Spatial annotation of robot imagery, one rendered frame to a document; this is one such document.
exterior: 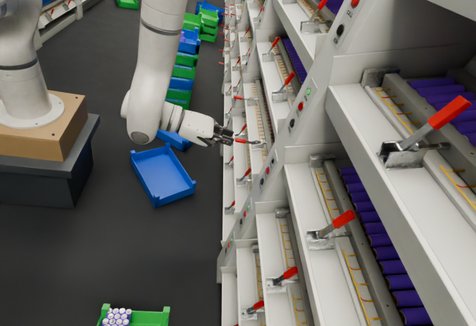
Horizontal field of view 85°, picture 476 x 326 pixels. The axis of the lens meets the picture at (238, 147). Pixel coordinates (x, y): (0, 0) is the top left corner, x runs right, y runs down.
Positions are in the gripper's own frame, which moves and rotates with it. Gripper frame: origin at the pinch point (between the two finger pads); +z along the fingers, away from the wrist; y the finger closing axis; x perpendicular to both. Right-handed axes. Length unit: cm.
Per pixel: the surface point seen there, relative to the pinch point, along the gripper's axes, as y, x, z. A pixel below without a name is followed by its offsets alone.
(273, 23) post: -45, 27, 9
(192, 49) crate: -82, -12, -16
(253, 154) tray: 3.2, -1.1, 10.1
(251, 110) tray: -21.9, -0.6, 10.9
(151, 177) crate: -21, -54, -16
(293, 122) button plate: 21.2, 25.1, 4.1
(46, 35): -135, -67, -114
